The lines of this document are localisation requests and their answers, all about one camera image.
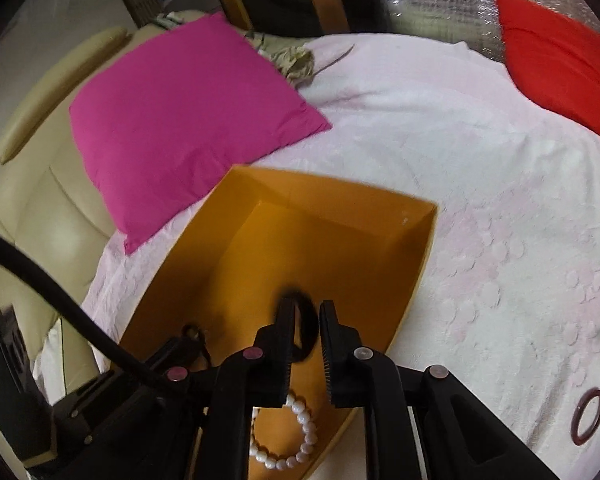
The pink pillow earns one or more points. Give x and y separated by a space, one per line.
180 120

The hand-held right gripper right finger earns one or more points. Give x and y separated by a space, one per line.
336 375

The orange tray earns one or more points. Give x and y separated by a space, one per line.
330 245

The red pillow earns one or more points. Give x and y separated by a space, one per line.
555 60

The silver foil panel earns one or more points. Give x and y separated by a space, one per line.
440 0

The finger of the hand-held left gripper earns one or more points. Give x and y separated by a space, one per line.
80 425

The dark red bangle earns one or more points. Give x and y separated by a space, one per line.
575 425

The pale pink blanket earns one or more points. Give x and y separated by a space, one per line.
480 210

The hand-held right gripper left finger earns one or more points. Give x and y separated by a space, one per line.
280 370

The black bangle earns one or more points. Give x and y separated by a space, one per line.
310 325

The camouflage patterned cloth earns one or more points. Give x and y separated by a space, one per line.
295 62

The striped cloth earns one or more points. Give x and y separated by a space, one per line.
167 20

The beige leather sofa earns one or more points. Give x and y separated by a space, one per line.
40 200

